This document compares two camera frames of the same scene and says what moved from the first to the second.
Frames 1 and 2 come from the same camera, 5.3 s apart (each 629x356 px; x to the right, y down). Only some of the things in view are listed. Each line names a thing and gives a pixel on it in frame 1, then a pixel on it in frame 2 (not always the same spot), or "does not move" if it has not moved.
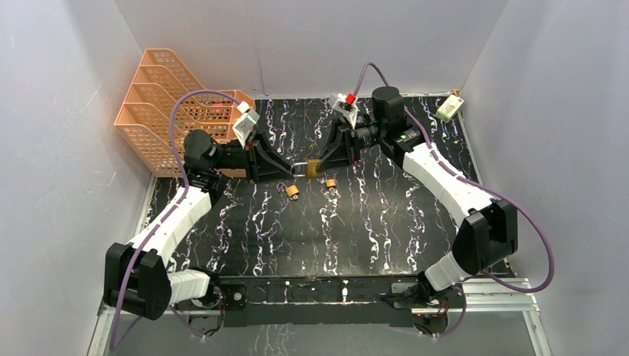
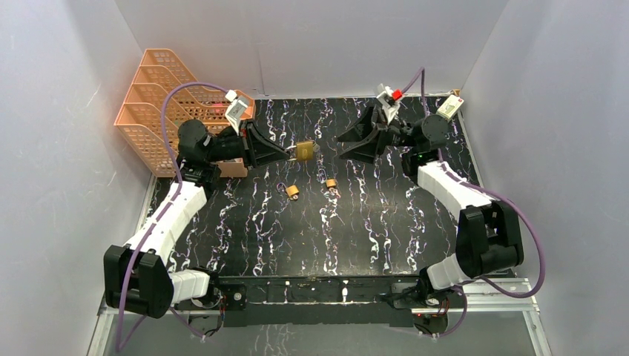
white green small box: (452, 104) does not move
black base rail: (313, 301) does not move
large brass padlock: (311, 172) to (305, 150)
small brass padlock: (292, 191) does not move
